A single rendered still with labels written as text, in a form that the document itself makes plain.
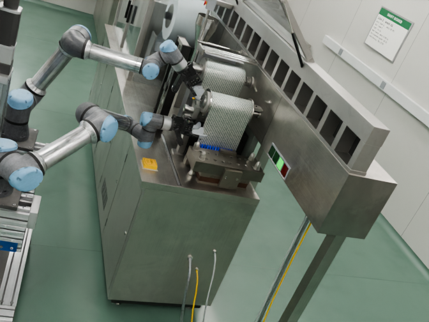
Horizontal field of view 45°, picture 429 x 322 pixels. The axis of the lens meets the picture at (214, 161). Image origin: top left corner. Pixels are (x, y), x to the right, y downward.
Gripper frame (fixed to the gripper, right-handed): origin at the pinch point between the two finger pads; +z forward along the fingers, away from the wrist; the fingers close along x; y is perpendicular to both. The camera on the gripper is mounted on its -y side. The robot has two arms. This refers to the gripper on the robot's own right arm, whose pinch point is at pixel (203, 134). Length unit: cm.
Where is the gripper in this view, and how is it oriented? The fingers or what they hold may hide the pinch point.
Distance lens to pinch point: 276.5
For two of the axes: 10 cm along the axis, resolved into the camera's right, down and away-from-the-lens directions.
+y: 3.4, -8.4, -4.3
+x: -2.5, -5.2, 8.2
